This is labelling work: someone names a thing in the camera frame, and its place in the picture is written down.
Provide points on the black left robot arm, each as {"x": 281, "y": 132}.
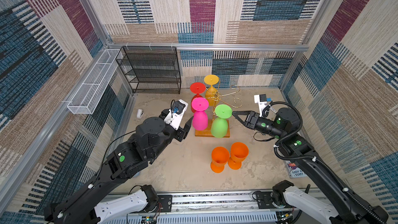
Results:
{"x": 144, "y": 146}

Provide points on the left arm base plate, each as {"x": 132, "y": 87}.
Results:
{"x": 163, "y": 205}

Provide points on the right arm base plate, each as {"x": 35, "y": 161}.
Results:
{"x": 264, "y": 199}

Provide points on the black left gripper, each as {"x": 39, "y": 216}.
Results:
{"x": 180, "y": 132}

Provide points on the small orange wine glass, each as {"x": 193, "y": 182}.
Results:
{"x": 219, "y": 158}

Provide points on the large orange wine glass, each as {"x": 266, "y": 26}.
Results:
{"x": 239, "y": 152}

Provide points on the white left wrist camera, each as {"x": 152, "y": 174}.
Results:
{"x": 175, "y": 113}

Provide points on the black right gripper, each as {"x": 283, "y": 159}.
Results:
{"x": 250, "y": 122}

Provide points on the red wine glass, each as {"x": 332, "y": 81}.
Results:
{"x": 197, "y": 88}

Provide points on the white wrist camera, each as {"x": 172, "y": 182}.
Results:
{"x": 263, "y": 103}
{"x": 175, "y": 113}

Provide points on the small white object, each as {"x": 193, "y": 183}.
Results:
{"x": 140, "y": 113}

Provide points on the black mesh shelf rack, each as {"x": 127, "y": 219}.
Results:
{"x": 150, "y": 69}

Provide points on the green wine glass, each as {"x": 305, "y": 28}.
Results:
{"x": 219, "y": 127}

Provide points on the white wire basket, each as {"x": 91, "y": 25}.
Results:
{"x": 88, "y": 95}

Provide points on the pink wine glass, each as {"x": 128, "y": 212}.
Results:
{"x": 200, "y": 119}

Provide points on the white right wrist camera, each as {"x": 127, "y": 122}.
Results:
{"x": 263, "y": 103}

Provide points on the printed booklet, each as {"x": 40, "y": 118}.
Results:
{"x": 293, "y": 170}

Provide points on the gold wire wine glass rack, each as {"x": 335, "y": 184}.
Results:
{"x": 237, "y": 101}

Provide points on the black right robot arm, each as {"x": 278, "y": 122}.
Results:
{"x": 346, "y": 206}

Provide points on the yellow wine glass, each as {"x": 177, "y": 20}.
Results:
{"x": 210, "y": 93}

